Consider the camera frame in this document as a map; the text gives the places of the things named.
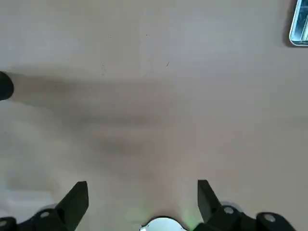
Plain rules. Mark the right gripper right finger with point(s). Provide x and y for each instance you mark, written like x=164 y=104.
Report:
x=215 y=219

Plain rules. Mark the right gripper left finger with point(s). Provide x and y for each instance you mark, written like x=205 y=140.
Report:
x=62 y=216

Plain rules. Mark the black ribbed vase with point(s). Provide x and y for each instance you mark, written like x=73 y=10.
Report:
x=5 y=86

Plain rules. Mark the metal utensil tray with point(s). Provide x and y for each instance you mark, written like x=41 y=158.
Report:
x=300 y=26

